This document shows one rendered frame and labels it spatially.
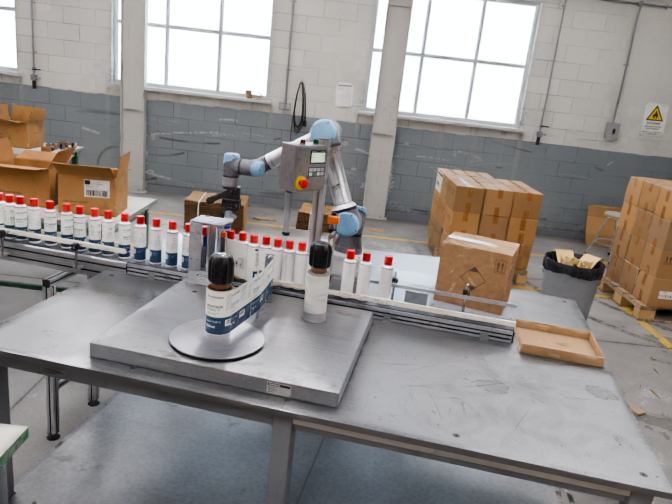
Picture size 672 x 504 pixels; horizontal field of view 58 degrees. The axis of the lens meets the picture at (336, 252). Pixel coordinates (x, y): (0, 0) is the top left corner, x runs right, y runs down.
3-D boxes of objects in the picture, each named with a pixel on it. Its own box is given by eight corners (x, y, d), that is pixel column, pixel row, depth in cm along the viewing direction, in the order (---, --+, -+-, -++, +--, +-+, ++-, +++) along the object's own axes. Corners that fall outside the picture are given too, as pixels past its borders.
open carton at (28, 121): (-19, 145, 553) (-21, 104, 543) (10, 141, 595) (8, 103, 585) (25, 151, 551) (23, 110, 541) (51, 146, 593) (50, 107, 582)
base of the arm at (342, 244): (329, 250, 288) (333, 230, 286) (333, 244, 303) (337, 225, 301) (360, 257, 287) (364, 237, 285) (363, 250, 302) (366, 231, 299)
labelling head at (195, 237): (186, 282, 246) (188, 221, 238) (199, 273, 258) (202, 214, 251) (218, 287, 243) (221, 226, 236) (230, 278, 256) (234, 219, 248)
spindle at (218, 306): (199, 339, 195) (203, 255, 187) (210, 329, 203) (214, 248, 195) (225, 344, 193) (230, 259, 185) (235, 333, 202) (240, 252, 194)
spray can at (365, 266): (353, 300, 247) (359, 253, 241) (356, 296, 252) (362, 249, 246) (366, 302, 246) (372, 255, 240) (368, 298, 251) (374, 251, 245)
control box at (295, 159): (278, 187, 248) (281, 141, 243) (309, 186, 260) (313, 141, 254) (293, 193, 241) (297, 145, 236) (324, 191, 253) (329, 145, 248)
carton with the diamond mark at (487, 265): (432, 299, 267) (442, 241, 260) (445, 285, 289) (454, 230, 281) (501, 316, 257) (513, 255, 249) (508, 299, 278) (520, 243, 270)
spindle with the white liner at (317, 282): (299, 320, 221) (306, 242, 213) (305, 312, 229) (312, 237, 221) (322, 325, 219) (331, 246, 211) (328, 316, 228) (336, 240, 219)
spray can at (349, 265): (338, 298, 247) (343, 250, 242) (340, 294, 252) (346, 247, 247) (350, 300, 247) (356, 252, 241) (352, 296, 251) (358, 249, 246)
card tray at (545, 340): (519, 352, 227) (521, 343, 226) (514, 327, 252) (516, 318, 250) (602, 368, 222) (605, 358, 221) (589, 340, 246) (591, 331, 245)
